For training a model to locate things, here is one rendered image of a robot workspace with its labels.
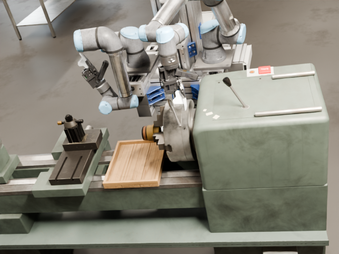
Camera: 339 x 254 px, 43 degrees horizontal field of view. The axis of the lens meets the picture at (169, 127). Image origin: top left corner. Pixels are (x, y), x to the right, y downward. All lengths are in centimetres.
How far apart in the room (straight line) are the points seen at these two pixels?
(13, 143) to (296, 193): 324
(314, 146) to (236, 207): 53
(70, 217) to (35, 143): 192
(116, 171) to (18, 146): 236
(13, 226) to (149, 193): 90
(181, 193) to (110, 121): 231
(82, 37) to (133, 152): 70
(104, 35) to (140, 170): 74
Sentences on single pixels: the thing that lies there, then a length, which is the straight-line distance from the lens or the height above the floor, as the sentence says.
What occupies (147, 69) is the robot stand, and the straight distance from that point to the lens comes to 269.
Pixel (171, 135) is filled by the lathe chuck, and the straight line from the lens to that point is 207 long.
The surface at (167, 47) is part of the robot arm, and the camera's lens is 181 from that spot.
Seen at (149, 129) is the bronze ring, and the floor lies 112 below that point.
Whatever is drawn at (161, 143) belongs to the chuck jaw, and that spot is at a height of 111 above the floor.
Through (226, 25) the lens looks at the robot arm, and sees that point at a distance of 240.
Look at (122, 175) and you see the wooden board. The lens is 236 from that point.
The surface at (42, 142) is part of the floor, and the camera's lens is 453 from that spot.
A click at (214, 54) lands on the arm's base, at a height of 122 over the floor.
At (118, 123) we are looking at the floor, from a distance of 440.
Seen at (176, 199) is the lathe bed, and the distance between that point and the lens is 233.
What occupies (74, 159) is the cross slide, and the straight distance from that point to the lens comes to 245.
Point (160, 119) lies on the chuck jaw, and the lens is 222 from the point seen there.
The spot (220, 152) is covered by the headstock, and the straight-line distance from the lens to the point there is 201.
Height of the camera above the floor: 238
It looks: 35 degrees down
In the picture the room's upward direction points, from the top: 13 degrees counter-clockwise
